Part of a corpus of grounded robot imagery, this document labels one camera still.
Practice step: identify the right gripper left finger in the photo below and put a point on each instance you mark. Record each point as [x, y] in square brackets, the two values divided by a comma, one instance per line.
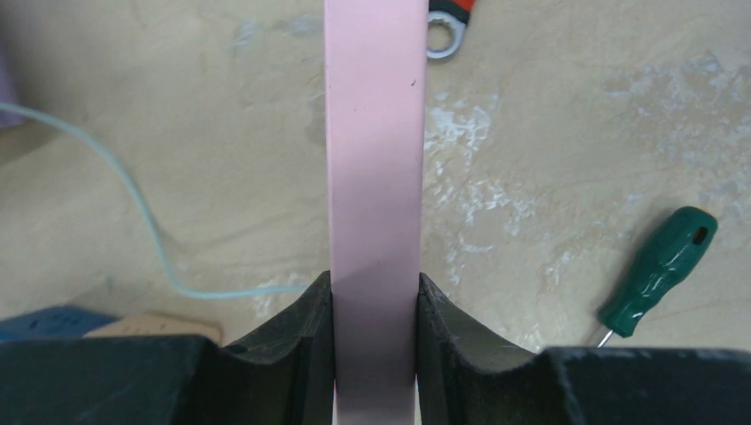
[280, 373]

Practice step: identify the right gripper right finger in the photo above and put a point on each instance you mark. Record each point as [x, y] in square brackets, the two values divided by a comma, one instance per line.
[467, 374]

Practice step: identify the orange cube adapter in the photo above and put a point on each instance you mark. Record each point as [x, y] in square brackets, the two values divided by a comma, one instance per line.
[158, 324]

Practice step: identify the blue cube adapter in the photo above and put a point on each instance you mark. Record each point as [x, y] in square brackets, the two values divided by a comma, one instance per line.
[56, 322]

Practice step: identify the green handled screwdriver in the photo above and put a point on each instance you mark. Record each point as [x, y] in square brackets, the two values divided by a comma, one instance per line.
[664, 259]

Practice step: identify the pink power strip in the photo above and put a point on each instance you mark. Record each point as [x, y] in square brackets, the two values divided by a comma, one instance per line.
[374, 68]

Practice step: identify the red handled adjustable wrench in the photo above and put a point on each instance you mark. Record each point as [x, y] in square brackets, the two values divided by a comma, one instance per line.
[455, 16]

